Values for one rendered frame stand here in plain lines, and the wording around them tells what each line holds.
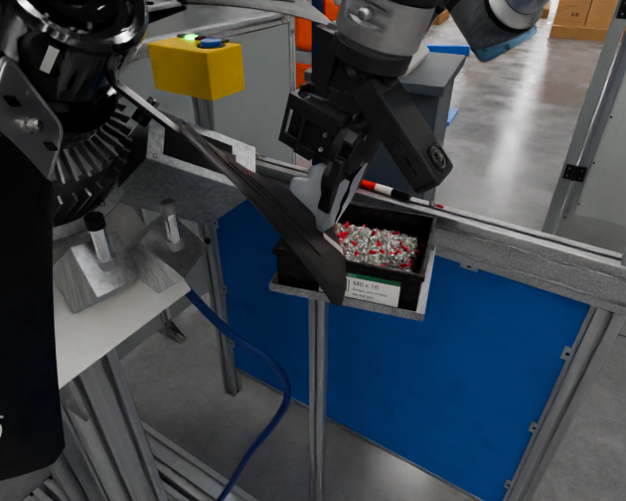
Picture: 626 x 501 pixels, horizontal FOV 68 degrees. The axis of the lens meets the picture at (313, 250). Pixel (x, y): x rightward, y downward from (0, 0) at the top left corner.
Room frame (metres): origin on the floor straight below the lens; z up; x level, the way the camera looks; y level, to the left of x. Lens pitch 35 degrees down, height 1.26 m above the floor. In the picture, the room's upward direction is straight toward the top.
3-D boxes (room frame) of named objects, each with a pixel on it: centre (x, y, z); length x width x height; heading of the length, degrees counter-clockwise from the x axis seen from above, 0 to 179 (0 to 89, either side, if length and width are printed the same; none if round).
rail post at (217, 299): (1.00, 0.26, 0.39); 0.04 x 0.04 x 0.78; 58
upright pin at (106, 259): (0.41, 0.22, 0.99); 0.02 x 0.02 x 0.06
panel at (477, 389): (0.77, -0.10, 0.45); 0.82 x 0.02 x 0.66; 58
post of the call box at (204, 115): (0.98, 0.23, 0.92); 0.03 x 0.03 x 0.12; 58
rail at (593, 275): (0.77, -0.10, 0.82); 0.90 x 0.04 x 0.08; 58
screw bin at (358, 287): (0.60, -0.07, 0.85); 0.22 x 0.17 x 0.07; 72
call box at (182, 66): (0.98, 0.23, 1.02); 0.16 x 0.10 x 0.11; 58
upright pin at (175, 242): (0.48, 0.17, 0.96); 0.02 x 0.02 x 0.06
